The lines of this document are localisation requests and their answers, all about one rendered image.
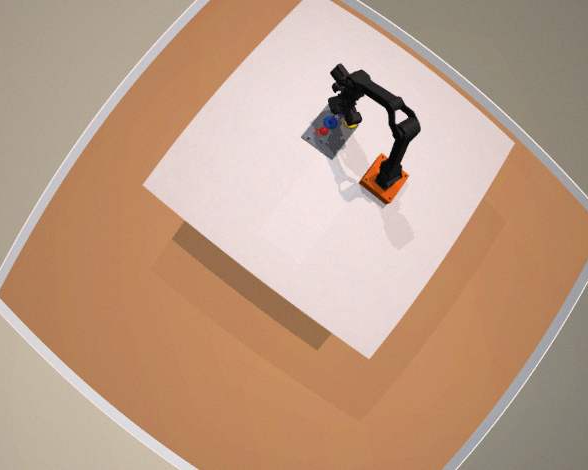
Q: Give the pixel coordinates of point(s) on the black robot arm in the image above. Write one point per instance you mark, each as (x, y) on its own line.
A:
(356, 85)

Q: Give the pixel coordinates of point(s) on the blue gear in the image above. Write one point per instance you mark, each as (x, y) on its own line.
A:
(330, 122)

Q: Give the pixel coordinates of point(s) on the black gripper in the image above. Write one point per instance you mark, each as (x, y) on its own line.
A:
(352, 117)

